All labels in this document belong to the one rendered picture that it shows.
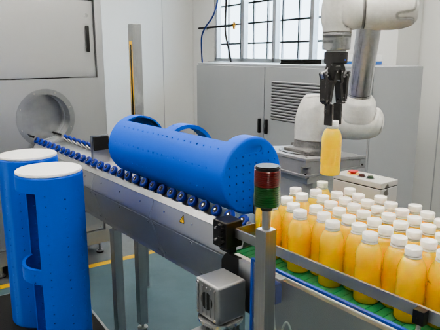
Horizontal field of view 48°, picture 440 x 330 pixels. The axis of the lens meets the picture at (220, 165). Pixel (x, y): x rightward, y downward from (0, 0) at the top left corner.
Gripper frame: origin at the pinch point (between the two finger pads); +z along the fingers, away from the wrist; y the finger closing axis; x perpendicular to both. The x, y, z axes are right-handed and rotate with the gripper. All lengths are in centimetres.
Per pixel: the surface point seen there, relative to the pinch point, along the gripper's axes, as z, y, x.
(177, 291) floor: 132, -34, -148
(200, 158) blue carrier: 17.5, 26.2, -38.6
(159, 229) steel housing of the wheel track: 54, 26, -69
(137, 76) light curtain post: -7, -19, -164
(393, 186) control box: 25.1, -18.7, 12.6
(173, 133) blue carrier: 12, 22, -63
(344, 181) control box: 24.9, -11.0, -2.2
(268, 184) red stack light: 11, 51, 23
